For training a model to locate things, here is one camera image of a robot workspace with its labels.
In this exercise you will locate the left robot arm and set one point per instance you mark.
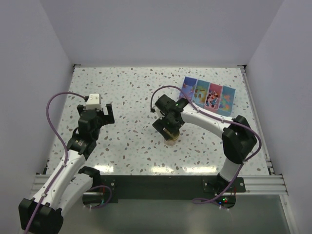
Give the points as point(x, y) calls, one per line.
point(44, 212)

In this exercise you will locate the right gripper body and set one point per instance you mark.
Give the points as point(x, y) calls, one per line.
point(167, 123)

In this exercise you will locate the aluminium frame rail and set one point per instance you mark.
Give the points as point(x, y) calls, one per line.
point(272, 184)

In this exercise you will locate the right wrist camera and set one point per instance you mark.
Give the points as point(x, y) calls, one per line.
point(156, 111)

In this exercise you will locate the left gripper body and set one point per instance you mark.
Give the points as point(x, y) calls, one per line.
point(99, 115)

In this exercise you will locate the purple candy box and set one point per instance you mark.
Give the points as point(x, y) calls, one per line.
point(188, 88)

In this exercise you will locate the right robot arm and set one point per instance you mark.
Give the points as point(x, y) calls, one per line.
point(237, 137)

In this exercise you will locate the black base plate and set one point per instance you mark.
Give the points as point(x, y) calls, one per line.
point(164, 187)

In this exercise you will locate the clear plastic jar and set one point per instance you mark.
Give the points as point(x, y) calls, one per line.
point(171, 142)

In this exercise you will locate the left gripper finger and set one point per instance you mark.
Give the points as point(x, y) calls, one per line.
point(80, 109)
point(109, 117)

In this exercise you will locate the light blue candy box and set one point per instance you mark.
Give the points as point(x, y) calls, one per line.
point(226, 101)

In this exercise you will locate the pink candy box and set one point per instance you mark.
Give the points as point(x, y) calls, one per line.
point(213, 97)

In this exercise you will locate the gold jar lid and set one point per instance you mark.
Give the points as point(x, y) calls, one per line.
point(172, 136)

